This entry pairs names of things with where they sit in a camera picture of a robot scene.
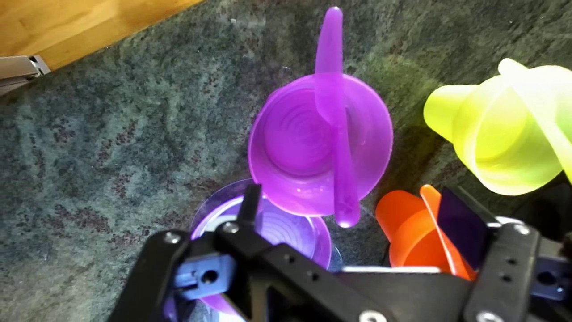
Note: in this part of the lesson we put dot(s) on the purple plastic plate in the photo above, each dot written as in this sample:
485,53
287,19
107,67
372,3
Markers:
286,230

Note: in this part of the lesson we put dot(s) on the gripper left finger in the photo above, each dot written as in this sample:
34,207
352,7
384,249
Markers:
272,264

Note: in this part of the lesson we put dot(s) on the mottled green grey rug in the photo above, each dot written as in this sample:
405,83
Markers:
134,147

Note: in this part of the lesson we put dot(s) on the yellow-green plastic knife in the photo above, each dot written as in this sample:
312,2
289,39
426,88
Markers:
536,96

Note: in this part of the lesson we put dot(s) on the purple plastic knife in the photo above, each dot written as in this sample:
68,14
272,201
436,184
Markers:
330,49

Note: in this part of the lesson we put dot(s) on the purple plastic cup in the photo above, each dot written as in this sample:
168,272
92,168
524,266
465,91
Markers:
290,143

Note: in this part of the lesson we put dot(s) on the yellow-green plastic cup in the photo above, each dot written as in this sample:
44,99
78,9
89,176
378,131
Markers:
500,134

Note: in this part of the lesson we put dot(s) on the orange plastic cup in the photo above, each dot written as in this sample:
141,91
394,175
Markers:
404,232

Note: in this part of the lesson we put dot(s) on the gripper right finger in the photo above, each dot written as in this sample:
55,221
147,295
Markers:
514,268

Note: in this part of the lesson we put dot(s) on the grey metal furniture foot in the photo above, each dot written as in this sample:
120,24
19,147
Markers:
18,71

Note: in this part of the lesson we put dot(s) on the orange plastic knife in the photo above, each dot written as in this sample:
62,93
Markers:
432,210

